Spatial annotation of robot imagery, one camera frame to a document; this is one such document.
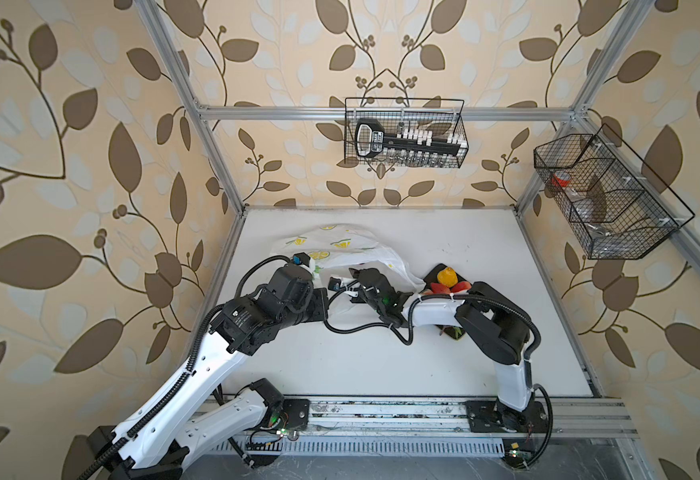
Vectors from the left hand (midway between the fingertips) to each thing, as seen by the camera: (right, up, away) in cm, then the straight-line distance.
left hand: (333, 299), depth 68 cm
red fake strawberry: (+31, -2, +25) cm, 40 cm away
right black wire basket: (+70, +25, +8) cm, 75 cm away
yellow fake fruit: (+34, +2, +25) cm, 42 cm away
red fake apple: (+38, -1, +26) cm, 46 cm away
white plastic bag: (-3, +11, +25) cm, 27 cm away
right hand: (+4, +4, +23) cm, 24 cm away
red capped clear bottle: (+67, +32, +20) cm, 77 cm away
